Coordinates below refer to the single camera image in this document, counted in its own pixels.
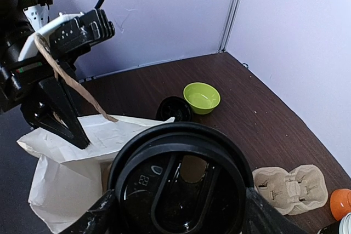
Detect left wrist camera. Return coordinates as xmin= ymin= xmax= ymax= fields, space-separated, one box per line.
xmin=18 ymin=8 xmax=116 ymax=62

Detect stack of white paper cups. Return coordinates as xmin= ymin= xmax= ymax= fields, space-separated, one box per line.
xmin=319 ymin=212 xmax=351 ymax=234

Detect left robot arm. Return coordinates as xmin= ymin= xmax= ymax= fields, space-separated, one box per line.
xmin=1 ymin=0 xmax=89 ymax=149

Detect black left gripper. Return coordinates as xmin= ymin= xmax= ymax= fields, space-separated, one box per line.
xmin=1 ymin=53 xmax=90 ymax=149

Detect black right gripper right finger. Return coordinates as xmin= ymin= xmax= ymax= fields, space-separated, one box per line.
xmin=245 ymin=187 xmax=307 ymax=234

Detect green plastic bowl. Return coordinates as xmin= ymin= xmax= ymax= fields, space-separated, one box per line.
xmin=183 ymin=82 xmax=221 ymax=115

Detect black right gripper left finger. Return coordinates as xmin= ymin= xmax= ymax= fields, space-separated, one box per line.
xmin=59 ymin=190 xmax=116 ymax=234

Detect stack of cardboard cup carriers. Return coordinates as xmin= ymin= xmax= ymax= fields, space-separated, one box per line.
xmin=252 ymin=164 xmax=329 ymax=215

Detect stack of black cup lids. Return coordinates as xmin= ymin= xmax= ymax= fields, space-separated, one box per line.
xmin=155 ymin=96 xmax=193 ymax=122

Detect black plastic cup lid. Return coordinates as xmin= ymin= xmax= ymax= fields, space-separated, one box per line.
xmin=107 ymin=122 xmax=253 ymax=233

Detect white paper takeout bag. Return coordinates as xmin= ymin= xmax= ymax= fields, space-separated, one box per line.
xmin=16 ymin=32 xmax=176 ymax=234

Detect orange plastic bowl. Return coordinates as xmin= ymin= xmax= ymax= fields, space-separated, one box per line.
xmin=330 ymin=189 xmax=351 ymax=221

